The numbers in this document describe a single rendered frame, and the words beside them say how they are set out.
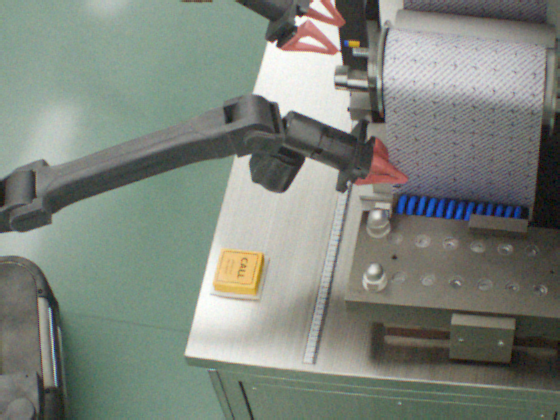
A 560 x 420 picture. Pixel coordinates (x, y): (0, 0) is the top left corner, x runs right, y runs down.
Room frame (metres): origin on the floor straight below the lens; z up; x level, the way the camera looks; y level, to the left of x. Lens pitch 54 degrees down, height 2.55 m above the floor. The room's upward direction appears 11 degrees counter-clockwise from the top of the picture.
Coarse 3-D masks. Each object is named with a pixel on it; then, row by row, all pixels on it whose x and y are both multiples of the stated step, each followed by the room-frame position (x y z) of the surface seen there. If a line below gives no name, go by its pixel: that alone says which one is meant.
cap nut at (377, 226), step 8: (376, 208) 1.04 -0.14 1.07; (368, 216) 1.03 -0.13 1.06; (376, 216) 1.02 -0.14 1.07; (384, 216) 1.02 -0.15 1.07; (368, 224) 1.03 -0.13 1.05; (376, 224) 1.02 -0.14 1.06; (384, 224) 1.02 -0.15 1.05; (368, 232) 1.03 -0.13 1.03; (376, 232) 1.02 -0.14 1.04; (384, 232) 1.02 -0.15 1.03
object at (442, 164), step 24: (408, 144) 1.08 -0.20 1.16; (432, 144) 1.07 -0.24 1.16; (456, 144) 1.05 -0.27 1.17; (480, 144) 1.04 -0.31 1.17; (504, 144) 1.03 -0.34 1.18; (528, 144) 1.02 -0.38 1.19; (408, 168) 1.08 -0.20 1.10; (432, 168) 1.07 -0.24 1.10; (456, 168) 1.05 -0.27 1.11; (480, 168) 1.04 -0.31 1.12; (504, 168) 1.03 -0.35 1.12; (528, 168) 1.01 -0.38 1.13; (408, 192) 1.08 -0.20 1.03; (432, 192) 1.07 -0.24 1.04; (456, 192) 1.05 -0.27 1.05; (480, 192) 1.04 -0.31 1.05; (504, 192) 1.03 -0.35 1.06; (528, 192) 1.01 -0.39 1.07
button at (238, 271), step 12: (228, 252) 1.11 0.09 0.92; (240, 252) 1.11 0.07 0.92; (252, 252) 1.10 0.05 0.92; (228, 264) 1.09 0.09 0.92; (240, 264) 1.09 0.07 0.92; (252, 264) 1.08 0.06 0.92; (216, 276) 1.07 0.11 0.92; (228, 276) 1.07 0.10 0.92; (240, 276) 1.06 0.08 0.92; (252, 276) 1.06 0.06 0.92; (216, 288) 1.06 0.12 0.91; (228, 288) 1.05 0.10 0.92; (240, 288) 1.04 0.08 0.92; (252, 288) 1.04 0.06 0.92
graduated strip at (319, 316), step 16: (352, 128) 1.33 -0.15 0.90; (336, 208) 1.17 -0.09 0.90; (336, 224) 1.14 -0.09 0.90; (336, 240) 1.11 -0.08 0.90; (336, 256) 1.08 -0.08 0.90; (320, 288) 1.03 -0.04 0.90; (320, 304) 1.00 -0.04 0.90; (320, 320) 0.97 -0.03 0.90; (320, 336) 0.94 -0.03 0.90; (304, 352) 0.92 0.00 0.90
